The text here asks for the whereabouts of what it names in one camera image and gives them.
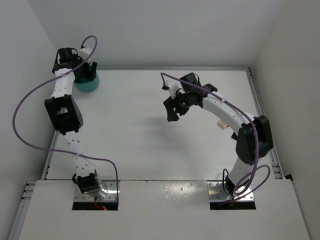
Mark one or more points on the black lego plate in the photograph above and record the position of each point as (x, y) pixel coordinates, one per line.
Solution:
(234, 136)

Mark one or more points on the white lego brick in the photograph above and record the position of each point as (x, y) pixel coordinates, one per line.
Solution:
(222, 124)

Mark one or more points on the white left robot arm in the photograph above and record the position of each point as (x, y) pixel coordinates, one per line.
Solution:
(67, 118)

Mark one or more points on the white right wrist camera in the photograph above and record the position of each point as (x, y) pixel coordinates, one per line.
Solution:
(172, 87)

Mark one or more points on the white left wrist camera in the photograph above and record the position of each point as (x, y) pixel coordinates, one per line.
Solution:
(85, 53)

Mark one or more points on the teal divided round container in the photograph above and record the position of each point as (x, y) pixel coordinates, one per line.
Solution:
(85, 85)

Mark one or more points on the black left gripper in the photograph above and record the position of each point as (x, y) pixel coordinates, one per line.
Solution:
(86, 71)

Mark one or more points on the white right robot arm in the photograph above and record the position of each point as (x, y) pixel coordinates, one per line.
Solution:
(253, 133)

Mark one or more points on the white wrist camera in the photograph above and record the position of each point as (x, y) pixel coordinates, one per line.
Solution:
(85, 53)
(172, 87)

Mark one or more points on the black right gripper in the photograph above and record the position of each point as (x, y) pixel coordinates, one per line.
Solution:
(175, 107)

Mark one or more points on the white front cover board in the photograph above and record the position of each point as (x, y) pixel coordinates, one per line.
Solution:
(163, 210)

